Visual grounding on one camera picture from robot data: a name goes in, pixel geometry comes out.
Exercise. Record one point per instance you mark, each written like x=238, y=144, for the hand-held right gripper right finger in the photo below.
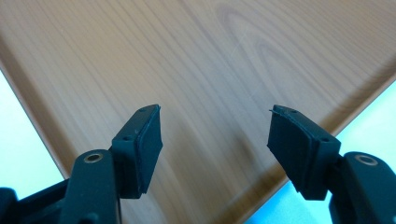
x=299, y=152

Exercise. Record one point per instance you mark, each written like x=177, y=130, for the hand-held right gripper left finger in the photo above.
x=137, y=155

